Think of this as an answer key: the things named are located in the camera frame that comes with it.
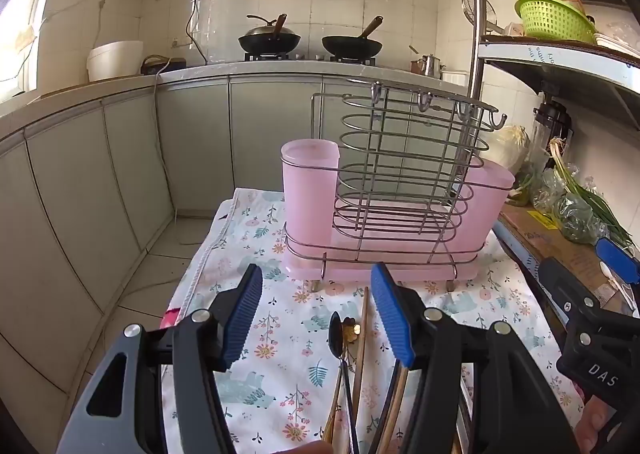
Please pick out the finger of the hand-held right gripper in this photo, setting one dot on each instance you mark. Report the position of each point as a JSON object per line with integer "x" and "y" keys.
{"x": 567, "y": 289}
{"x": 617, "y": 259}

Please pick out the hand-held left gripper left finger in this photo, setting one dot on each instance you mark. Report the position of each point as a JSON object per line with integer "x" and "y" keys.
{"x": 243, "y": 319}

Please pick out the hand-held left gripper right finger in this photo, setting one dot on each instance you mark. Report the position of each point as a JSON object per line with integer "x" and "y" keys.
{"x": 392, "y": 316}

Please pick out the black spoon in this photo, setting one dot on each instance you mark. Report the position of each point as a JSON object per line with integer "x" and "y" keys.
{"x": 334, "y": 329}

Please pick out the person's right hand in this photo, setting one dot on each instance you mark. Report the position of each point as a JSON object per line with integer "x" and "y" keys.
{"x": 592, "y": 424}

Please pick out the white plastic spoon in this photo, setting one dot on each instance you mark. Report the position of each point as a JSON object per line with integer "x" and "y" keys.
{"x": 607, "y": 273}

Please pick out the cardboard box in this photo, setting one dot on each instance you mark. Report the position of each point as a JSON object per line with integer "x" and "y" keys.
{"x": 545, "y": 244}

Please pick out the floral tablecloth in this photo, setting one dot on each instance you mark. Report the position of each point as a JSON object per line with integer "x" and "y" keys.
{"x": 295, "y": 334}

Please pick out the green onions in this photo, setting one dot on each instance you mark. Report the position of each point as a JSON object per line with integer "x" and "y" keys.
{"x": 595, "y": 199}

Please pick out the plastic bag of greens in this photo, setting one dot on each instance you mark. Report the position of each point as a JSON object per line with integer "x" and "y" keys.
{"x": 570, "y": 214}

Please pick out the clear vegetable container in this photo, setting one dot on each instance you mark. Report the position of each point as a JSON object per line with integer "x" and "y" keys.
{"x": 520, "y": 186}

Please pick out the black blender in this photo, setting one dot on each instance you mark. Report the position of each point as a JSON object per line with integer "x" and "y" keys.
{"x": 552, "y": 124}

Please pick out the napa cabbage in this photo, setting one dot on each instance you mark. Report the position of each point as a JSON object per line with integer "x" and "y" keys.
{"x": 512, "y": 146}

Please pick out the grey kitchen base cabinets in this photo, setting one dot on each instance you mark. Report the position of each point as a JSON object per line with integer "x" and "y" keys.
{"x": 200, "y": 144}

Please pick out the white tray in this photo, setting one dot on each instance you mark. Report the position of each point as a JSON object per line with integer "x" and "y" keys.
{"x": 617, "y": 46}

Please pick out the white rectangular container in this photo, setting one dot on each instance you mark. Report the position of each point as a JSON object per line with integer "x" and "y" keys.
{"x": 456, "y": 77}

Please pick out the green plastic basket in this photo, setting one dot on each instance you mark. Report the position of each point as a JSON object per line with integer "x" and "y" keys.
{"x": 550, "y": 19}

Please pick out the metal kettle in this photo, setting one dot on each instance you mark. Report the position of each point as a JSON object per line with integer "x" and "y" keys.
{"x": 432, "y": 66}

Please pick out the black countertop appliance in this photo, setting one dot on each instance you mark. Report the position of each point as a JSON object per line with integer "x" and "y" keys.
{"x": 160, "y": 66}

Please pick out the gas stove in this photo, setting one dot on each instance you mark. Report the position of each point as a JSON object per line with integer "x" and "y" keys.
{"x": 310, "y": 58}

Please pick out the black wok with lid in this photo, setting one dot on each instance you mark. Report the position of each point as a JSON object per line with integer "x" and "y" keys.
{"x": 269, "y": 40}

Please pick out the metal shelf rack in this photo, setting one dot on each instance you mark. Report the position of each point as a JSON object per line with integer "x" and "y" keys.
{"x": 477, "y": 9}

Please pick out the white rice cooker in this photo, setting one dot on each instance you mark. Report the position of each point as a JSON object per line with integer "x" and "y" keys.
{"x": 115, "y": 61}

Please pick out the metal mesh skimmer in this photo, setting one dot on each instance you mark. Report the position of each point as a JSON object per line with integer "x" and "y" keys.
{"x": 472, "y": 6}

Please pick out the window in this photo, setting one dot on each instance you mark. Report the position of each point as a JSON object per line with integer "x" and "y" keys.
{"x": 25, "y": 34}

